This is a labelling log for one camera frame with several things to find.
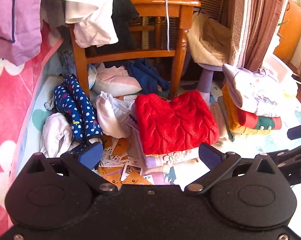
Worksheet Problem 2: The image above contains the purple hanging garment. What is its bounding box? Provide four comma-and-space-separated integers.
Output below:
0, 0, 42, 66

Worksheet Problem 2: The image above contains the cream cushion on stool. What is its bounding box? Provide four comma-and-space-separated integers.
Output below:
187, 12, 231, 67

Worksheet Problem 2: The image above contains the white hanging garment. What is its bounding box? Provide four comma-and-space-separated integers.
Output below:
63, 0, 119, 48

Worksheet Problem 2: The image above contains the pink floral blanket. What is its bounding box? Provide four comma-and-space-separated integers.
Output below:
0, 23, 63, 235

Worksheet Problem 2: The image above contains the blue polka dot garment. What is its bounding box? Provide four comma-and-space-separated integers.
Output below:
53, 74, 103, 144

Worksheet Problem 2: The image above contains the white crumpled garment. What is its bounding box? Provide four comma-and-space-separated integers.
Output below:
95, 91, 134, 139

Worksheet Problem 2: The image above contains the navy blue garment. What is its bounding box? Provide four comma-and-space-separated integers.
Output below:
126, 59, 170, 94

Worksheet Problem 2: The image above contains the scattered orange playing cards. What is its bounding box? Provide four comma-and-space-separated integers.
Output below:
95, 135, 154, 188

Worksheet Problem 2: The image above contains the wooden chair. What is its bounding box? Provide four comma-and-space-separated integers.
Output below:
69, 0, 201, 99

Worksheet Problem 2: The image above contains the colourful folded clothes stack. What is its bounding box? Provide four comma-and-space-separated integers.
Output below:
222, 64, 284, 135

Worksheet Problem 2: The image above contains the striped curtain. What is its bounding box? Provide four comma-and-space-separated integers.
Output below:
225, 0, 286, 72

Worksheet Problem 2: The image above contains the red knit sweater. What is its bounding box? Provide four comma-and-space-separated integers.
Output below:
135, 90, 220, 156

